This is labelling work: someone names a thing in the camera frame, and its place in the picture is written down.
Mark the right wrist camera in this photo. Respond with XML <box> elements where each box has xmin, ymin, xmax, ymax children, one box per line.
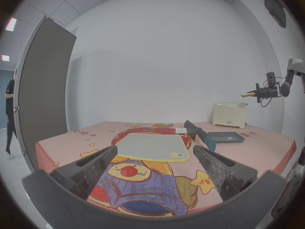
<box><xmin>265</xmin><ymin>72</ymin><xmax>278</xmax><ymax>88</ymax></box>

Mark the cream toaster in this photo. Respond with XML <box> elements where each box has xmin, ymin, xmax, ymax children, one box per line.
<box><xmin>212</xmin><ymin>102</ymin><xmax>249</xmax><ymax>130</ymax></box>

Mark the person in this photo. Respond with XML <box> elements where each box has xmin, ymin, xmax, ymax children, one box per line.
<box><xmin>4</xmin><ymin>68</ymin><xmax>19</xmax><ymax>160</ymax></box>

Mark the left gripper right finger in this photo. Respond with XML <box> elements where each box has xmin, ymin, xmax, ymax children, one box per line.
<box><xmin>193</xmin><ymin>145</ymin><xmax>259</xmax><ymax>202</ymax></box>

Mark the dark grey tray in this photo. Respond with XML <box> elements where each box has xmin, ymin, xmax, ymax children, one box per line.
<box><xmin>207</xmin><ymin>131</ymin><xmax>246</xmax><ymax>144</ymax></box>

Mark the grey partition panel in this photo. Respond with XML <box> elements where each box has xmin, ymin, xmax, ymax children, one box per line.
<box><xmin>13</xmin><ymin>14</ymin><xmax>77</xmax><ymax>172</ymax></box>

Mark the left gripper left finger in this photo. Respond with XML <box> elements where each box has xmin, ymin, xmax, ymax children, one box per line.
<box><xmin>50</xmin><ymin>145</ymin><xmax>119</xmax><ymax>201</ymax></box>

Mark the knife with blue-green handle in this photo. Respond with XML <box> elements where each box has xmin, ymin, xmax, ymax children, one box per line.
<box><xmin>184</xmin><ymin>120</ymin><xmax>217</xmax><ymax>153</ymax></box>

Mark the cutting board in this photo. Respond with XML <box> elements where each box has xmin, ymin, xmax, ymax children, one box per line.
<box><xmin>116</xmin><ymin>133</ymin><xmax>190</xmax><ymax>163</ymax></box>

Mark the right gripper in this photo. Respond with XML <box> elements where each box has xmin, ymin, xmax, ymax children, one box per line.
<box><xmin>246</xmin><ymin>83</ymin><xmax>280</xmax><ymax>103</ymax></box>

